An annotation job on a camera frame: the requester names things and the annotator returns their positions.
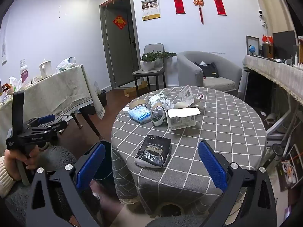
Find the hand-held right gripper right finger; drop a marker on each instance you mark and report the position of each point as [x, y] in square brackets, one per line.
[211, 167]

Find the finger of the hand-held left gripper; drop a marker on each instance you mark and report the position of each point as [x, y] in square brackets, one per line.
[54, 125]
[46, 118]

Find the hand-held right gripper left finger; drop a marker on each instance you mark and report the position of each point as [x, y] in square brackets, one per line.
[91, 163]

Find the dark teal trash bin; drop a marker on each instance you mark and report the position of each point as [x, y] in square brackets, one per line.
[104, 167]

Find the trash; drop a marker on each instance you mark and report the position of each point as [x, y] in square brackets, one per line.
[181, 123]

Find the black snack packet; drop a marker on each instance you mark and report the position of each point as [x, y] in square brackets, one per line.
[153, 151]

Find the blue white tissue packet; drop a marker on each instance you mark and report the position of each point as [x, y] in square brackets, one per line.
[139, 113]

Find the small white card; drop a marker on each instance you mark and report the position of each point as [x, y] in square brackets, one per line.
[200, 96]

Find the silver foil bag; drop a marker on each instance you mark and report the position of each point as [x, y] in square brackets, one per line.
[153, 121]

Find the brown cardboard scrap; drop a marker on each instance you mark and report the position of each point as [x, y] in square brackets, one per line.
[138, 102]

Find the white printed paper packaging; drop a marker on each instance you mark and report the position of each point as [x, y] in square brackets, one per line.
[185, 94]

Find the person's left forearm cream sleeve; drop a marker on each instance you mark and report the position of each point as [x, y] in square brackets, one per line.
[4, 182]

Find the person's left hand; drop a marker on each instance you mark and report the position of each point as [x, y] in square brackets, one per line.
[10, 164]

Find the beige patterned tablecloth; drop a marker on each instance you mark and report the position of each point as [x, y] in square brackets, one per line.
[59, 87]

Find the dark wooden table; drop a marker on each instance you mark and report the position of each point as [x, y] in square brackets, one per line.
[90, 120]

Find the grey checked tablecloth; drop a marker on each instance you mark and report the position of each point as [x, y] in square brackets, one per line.
[213, 127]

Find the white kettle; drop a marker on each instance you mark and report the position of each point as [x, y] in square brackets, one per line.
[45, 68]

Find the clear bottle purple label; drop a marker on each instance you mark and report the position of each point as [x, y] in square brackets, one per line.
[23, 73]

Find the small black bin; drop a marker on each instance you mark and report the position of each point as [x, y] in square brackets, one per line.
[103, 98]

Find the white plastic bag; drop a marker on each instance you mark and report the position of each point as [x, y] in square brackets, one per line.
[65, 63]

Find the flat cardboard box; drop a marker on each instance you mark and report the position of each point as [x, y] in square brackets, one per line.
[132, 91]

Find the black handbag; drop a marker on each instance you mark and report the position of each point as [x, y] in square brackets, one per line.
[208, 69]

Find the grey door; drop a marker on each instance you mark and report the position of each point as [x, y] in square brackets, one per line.
[123, 52]

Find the grey armchair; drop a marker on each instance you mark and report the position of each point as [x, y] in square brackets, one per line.
[189, 63]

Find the potted plant white pot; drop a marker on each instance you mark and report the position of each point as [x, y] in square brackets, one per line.
[147, 65]
[163, 54]

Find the sideboard with lace cloth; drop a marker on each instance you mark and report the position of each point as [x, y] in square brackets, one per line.
[279, 73]

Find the red diamond door decoration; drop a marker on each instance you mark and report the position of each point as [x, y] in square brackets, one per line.
[120, 22]

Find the small blue globe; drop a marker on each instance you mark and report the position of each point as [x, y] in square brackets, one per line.
[252, 49]

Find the grey dining chair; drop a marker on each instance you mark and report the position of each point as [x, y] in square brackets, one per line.
[153, 48]

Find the brown wooden speaker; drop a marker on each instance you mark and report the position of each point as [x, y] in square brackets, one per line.
[267, 50]

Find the white slim bottle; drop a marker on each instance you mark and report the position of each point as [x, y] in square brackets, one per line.
[295, 60]

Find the small red flags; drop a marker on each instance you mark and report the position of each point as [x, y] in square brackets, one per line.
[267, 39]

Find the black monitor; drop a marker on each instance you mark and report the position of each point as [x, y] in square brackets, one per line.
[285, 42]

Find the white desk frame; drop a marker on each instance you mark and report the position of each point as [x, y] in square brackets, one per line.
[279, 127]

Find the picture frame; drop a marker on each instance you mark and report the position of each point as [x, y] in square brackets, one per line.
[252, 40]

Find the wall calendar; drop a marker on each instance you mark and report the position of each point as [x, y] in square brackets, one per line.
[151, 7]

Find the white security camera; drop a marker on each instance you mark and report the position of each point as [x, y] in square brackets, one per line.
[261, 16]

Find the red wall scroll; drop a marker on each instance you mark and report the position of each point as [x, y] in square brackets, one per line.
[179, 6]
[219, 6]

